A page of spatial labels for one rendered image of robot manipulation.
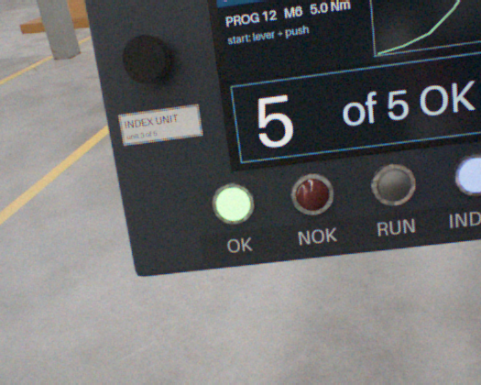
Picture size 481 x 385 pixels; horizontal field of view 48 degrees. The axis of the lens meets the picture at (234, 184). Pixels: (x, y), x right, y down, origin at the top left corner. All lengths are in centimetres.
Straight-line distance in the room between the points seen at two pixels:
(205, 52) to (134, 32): 4
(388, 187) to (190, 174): 12
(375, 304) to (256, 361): 46
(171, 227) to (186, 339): 158
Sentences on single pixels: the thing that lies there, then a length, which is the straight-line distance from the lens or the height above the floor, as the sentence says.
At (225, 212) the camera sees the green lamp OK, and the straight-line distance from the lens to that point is 34.
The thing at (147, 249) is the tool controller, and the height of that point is 109.
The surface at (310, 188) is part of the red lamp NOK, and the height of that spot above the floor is 112.
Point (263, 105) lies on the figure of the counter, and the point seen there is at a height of 117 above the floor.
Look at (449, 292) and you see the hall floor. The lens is 204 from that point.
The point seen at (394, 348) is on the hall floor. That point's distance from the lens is 182.
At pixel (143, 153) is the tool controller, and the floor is 115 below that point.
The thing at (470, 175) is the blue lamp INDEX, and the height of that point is 112.
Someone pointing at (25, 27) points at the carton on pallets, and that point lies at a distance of 908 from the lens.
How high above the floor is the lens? 128
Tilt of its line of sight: 27 degrees down
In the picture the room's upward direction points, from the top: 9 degrees counter-clockwise
